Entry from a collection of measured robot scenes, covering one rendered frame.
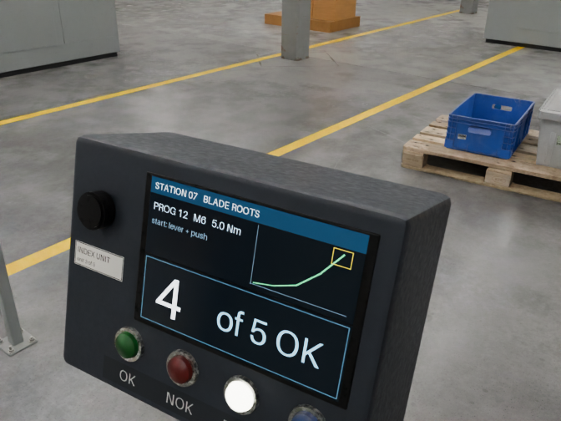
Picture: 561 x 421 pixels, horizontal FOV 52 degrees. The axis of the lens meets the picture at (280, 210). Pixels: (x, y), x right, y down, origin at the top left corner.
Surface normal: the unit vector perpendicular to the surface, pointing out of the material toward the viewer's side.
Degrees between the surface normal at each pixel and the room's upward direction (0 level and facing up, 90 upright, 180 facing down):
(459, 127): 90
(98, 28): 90
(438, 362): 0
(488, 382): 0
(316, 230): 75
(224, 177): 53
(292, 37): 90
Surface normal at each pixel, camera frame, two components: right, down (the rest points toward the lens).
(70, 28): 0.78, 0.29
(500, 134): -0.53, 0.38
